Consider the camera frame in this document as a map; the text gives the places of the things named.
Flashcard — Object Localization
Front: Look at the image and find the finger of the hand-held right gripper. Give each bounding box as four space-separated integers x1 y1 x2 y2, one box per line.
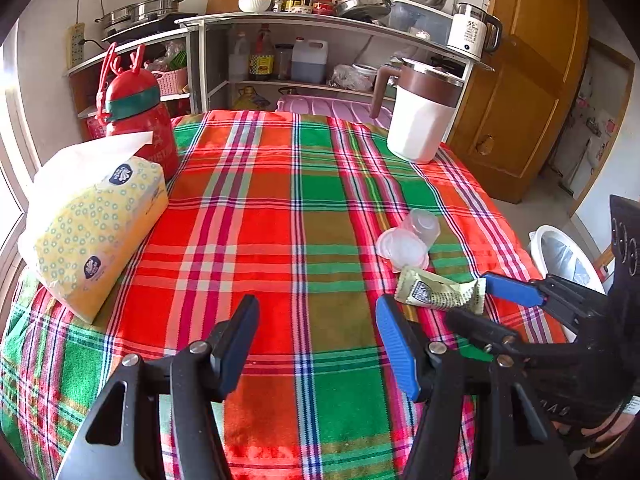
482 273 609 333
444 307 570 360

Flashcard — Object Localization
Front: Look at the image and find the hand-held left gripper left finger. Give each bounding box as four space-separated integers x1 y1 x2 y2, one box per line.
55 294 261 480

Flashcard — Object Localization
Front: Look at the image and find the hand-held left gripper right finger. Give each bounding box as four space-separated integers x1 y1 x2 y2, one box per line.
375 294 576 480

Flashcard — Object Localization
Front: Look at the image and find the white round trash bin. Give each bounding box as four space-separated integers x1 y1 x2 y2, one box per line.
527 225 608 296

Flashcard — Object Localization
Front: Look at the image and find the pale green snack wrapper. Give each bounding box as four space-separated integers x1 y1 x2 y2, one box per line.
395 266 487 316

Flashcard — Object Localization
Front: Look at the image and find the pale plastic bin liner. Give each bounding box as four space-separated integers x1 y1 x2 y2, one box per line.
542 235 603 286

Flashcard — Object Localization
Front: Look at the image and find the clear plastic cup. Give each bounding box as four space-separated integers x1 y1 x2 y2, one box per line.
404 208 441 246
376 227 431 275

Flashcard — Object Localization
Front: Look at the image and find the red green plaid tablecloth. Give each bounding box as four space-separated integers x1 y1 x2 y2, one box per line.
0 108 568 480

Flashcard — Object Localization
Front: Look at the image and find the yellow tissue pack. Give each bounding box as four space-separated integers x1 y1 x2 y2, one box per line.
19 131 170 324

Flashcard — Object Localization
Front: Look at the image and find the white pitcher with brown lid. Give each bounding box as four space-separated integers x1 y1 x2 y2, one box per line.
369 57 465 164

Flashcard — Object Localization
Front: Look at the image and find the wooden door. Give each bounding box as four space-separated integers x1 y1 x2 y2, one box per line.
445 0 591 205

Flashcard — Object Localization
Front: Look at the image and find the red reindeer bottle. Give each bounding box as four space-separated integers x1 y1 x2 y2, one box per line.
97 42 180 181

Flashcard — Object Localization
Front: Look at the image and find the yellow cooking oil jug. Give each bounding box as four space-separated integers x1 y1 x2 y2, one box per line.
232 86 271 111

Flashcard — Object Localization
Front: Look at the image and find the white electric kettle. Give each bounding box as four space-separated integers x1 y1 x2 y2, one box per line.
446 2 503 60

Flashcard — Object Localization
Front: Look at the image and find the crumpled clear plastic bag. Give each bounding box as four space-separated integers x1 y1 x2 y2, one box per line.
327 64 375 92

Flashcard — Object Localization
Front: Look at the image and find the pink plastic basket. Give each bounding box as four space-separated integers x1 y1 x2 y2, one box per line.
150 67 190 97

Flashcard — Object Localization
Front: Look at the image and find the clear plastic food container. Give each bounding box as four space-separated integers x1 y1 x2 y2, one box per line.
387 0 453 46

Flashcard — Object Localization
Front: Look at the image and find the clear plastic bottle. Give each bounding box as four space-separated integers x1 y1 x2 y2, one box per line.
228 32 251 82

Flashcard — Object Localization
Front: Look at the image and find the yellow label oil bottle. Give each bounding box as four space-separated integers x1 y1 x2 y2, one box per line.
248 24 276 82

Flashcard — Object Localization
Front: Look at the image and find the dark glass jar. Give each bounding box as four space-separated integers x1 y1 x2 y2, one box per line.
274 43 294 81

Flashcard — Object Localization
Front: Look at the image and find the clear jug with dark liquid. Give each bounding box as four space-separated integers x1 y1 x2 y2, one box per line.
291 37 329 84

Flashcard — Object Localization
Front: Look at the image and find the steel frying pan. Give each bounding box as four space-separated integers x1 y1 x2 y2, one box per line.
334 0 393 23

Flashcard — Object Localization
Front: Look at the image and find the white shelf unit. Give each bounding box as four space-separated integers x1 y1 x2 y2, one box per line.
65 12 496 116

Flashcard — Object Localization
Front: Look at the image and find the black induction cooker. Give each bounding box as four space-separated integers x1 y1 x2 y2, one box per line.
102 12 198 43

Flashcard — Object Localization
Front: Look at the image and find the beige power strip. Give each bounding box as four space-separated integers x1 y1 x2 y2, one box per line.
67 22 85 68

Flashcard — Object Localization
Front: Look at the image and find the steel steamer pot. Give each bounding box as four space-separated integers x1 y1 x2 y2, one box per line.
95 0 186 26

